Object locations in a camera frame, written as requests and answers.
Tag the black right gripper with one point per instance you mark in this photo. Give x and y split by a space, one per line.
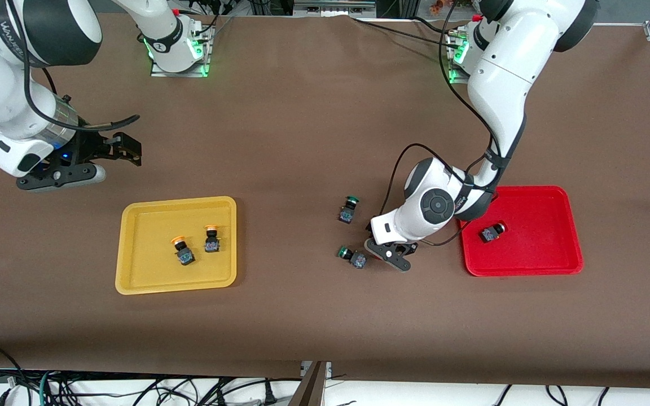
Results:
89 148

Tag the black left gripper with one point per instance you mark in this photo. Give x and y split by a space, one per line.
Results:
412 250

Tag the yellow push button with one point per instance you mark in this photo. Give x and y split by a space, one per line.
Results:
185 257
212 245

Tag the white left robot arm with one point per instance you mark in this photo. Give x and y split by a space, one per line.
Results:
505 84

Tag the green push button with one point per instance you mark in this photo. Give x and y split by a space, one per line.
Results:
358 260
346 215

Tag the brown table mat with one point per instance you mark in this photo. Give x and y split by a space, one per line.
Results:
325 321

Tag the yellow plastic tray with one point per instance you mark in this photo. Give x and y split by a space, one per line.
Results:
150 265

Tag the red plastic tray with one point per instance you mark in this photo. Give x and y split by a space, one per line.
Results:
539 254

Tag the black power plug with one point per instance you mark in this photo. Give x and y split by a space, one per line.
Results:
269 396

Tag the orange background object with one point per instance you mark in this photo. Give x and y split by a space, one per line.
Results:
440 5

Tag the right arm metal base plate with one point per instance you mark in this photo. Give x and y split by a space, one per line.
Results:
158 72

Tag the white metal bracket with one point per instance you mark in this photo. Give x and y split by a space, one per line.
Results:
328 369

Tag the brown wooden post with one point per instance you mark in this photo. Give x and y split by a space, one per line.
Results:
311 392

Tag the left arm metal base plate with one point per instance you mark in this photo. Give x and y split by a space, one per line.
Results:
456 77

